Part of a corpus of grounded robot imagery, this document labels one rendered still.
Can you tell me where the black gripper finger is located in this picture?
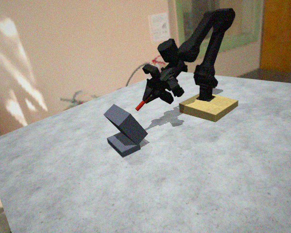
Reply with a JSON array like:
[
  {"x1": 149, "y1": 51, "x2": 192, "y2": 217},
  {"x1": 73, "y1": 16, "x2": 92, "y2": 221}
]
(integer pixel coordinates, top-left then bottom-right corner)
[
  {"x1": 143, "y1": 79, "x2": 160, "y2": 101},
  {"x1": 146, "y1": 90, "x2": 165, "y2": 104}
]

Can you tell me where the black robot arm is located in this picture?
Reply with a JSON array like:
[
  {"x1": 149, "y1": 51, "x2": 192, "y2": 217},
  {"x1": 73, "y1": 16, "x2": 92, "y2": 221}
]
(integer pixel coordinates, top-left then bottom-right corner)
[{"x1": 157, "y1": 8, "x2": 235, "y2": 101}]

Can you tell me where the dark red peg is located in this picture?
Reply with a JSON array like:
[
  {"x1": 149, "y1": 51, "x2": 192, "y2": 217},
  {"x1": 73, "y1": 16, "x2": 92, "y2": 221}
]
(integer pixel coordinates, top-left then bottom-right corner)
[{"x1": 135, "y1": 95, "x2": 152, "y2": 111}]

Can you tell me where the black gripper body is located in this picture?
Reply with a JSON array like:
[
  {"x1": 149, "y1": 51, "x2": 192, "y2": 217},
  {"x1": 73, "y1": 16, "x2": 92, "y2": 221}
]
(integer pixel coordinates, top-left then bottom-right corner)
[{"x1": 142, "y1": 64, "x2": 178, "y2": 104}]

